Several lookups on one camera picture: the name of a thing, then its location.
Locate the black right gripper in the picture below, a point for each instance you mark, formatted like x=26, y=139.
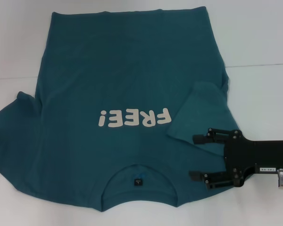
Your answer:
x=257, y=153

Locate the teal t-shirt with FREE print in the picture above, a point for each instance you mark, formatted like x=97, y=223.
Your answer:
x=120, y=70

